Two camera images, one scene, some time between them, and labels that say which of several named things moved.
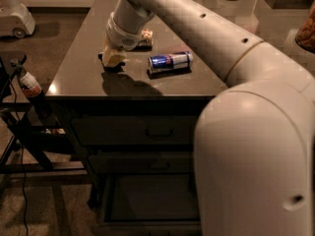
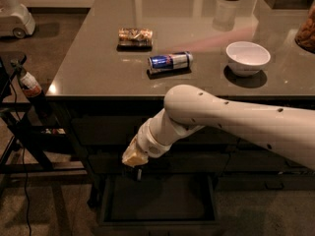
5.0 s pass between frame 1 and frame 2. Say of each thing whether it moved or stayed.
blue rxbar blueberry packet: moved
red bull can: stayed
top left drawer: stayed
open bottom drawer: stayed
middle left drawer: stayed
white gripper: moved
